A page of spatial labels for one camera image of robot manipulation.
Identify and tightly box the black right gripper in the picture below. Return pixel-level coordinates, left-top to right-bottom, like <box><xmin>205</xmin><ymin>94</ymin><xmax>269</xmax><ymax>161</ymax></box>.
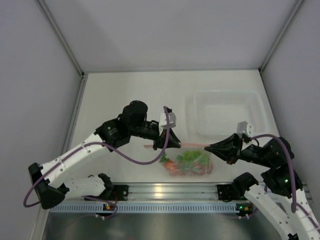
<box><xmin>204</xmin><ymin>132</ymin><xmax>274</xmax><ymax>167</ymax></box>

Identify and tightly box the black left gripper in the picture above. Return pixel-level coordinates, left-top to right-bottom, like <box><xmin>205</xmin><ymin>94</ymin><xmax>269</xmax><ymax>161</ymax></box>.
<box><xmin>128</xmin><ymin>121</ymin><xmax>180</xmax><ymax>150</ymax></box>

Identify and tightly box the clear zip top bag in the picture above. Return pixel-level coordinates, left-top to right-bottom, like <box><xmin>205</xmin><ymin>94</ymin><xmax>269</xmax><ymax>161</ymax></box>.
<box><xmin>158</xmin><ymin>142</ymin><xmax>214</xmax><ymax>177</ymax></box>

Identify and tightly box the green fake grapes bunch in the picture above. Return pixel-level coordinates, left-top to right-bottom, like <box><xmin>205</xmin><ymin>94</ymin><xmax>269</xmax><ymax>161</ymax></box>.
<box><xmin>176</xmin><ymin>150</ymin><xmax>210</xmax><ymax>168</ymax></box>

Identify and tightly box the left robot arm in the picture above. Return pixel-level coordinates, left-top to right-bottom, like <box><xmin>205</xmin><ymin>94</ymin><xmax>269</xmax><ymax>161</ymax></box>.
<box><xmin>23</xmin><ymin>100</ymin><xmax>181</xmax><ymax>210</ymax></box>

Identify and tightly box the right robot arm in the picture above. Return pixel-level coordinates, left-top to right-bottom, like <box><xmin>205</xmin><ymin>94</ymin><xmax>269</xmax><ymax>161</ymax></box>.
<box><xmin>204</xmin><ymin>133</ymin><xmax>320</xmax><ymax>240</ymax></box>

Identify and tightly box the orange fake carrot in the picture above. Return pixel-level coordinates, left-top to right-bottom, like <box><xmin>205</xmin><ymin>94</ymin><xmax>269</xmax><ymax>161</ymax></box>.
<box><xmin>162</xmin><ymin>159</ymin><xmax>177</xmax><ymax>174</ymax></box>

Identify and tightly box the white perforated plastic basket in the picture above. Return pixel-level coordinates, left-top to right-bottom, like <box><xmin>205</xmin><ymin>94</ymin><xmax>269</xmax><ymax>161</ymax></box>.
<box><xmin>191</xmin><ymin>90</ymin><xmax>270</xmax><ymax>137</ymax></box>

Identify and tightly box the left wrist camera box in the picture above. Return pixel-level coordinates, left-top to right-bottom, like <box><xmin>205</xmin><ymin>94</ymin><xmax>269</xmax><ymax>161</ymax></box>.
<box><xmin>158</xmin><ymin>107</ymin><xmax>177</xmax><ymax>130</ymax></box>

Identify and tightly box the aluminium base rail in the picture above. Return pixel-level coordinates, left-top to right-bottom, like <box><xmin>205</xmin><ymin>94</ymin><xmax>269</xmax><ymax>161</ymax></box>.
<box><xmin>82</xmin><ymin>182</ymin><xmax>311</xmax><ymax>202</ymax></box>

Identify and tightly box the aluminium frame post left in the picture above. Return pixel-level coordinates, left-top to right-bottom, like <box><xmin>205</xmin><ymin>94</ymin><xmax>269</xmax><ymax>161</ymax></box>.
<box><xmin>37</xmin><ymin>0</ymin><xmax>87</xmax><ymax>78</ymax></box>

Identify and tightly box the aluminium frame post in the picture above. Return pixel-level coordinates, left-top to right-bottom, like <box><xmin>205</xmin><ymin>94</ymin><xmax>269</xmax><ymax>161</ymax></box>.
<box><xmin>37</xmin><ymin>0</ymin><xmax>87</xmax><ymax>78</ymax></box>
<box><xmin>258</xmin><ymin>0</ymin><xmax>306</xmax><ymax>76</ymax></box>

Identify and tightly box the grey slotted cable duct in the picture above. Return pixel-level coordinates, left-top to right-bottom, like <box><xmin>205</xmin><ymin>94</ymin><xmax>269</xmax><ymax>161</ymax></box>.
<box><xmin>50</xmin><ymin>202</ymin><xmax>250</xmax><ymax>214</ymax></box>

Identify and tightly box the aluminium frame post right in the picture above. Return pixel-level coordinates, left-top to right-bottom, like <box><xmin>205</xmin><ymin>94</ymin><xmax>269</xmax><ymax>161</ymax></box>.
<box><xmin>258</xmin><ymin>0</ymin><xmax>306</xmax><ymax>76</ymax></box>

